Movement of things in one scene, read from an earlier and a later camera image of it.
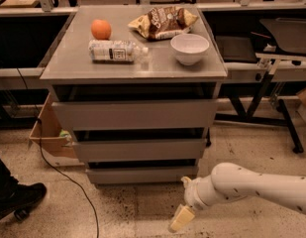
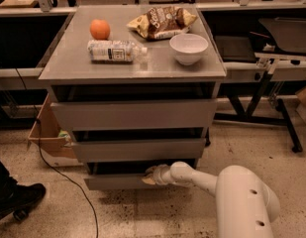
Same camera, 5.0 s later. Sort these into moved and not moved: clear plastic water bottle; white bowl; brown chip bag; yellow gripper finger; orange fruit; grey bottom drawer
Moved: grey bottom drawer; yellow gripper finger
Not moved: orange fruit; clear plastic water bottle; brown chip bag; white bowl
